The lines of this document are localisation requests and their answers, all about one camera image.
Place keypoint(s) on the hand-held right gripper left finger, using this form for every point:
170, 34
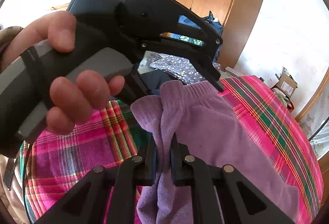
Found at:
146, 162

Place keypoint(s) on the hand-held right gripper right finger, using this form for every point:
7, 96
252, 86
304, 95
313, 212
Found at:
177, 164

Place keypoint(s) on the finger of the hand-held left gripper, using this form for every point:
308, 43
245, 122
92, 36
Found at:
140, 85
209, 72

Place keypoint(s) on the person's left hand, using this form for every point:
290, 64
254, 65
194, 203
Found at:
61, 31

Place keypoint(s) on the dark navy cloth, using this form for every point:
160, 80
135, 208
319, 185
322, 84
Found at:
154, 80

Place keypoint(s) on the navy floral cloth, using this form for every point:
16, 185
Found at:
180, 69

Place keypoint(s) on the blue printed tote bag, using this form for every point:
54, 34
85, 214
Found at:
218, 26

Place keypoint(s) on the pink green plaid blanket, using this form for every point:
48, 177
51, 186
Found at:
257, 110

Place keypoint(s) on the cardboard box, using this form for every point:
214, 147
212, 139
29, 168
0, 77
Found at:
286, 84

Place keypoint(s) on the printed mesh door curtain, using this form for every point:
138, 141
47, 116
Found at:
320, 134

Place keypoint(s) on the dark flat device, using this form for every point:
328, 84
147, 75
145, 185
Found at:
9, 173

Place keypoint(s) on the person's patterned pajamas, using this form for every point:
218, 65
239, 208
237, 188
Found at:
10, 203

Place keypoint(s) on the wooden door frame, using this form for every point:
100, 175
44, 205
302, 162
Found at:
313, 95

